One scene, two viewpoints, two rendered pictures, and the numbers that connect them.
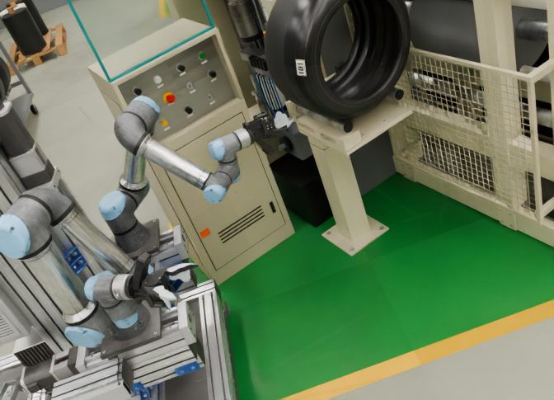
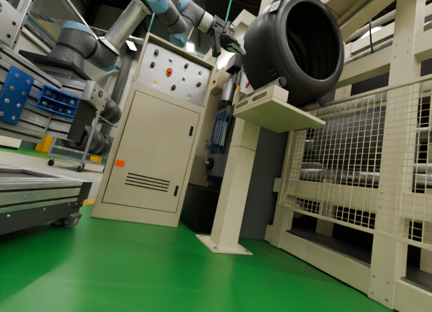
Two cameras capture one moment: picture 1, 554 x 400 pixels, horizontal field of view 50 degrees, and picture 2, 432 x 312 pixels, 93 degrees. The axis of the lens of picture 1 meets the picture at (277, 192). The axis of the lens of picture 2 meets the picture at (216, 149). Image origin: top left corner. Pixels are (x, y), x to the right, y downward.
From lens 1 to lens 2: 208 cm
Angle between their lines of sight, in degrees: 43
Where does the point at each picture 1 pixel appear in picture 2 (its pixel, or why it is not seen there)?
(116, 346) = not seen: outside the picture
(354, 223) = (228, 229)
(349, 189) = (239, 193)
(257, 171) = (184, 156)
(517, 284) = not seen: outside the picture
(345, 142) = (276, 88)
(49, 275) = not seen: outside the picture
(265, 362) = (35, 267)
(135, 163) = (120, 21)
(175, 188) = (128, 114)
